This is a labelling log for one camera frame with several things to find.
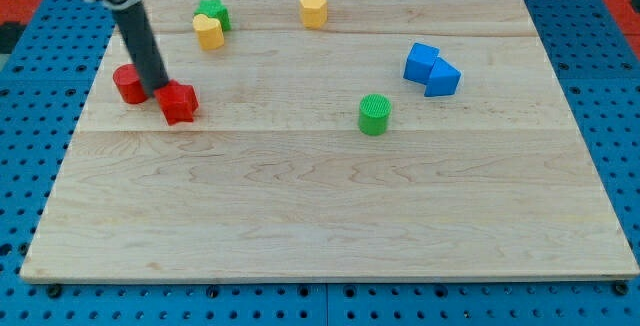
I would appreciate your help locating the yellow hexagon block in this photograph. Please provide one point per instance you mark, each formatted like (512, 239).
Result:
(313, 13)

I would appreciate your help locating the red cylinder block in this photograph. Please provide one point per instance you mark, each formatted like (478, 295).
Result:
(129, 85)

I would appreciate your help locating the green cylinder block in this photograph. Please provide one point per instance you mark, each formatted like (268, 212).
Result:
(374, 113)

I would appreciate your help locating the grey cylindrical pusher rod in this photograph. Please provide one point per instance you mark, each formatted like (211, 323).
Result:
(139, 39)

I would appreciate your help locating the blue triangle block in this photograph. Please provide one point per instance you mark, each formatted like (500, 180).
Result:
(443, 79)

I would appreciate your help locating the red star block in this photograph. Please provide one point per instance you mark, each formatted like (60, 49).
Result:
(178, 102)

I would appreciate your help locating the wooden board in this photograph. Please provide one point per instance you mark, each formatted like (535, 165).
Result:
(273, 182)

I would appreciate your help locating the blue cube block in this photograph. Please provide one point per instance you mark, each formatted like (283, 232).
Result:
(420, 62)

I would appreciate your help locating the green star block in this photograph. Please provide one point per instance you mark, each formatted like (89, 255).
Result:
(215, 9)

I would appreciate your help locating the yellow heart block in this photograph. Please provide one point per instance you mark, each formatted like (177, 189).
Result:
(209, 32)

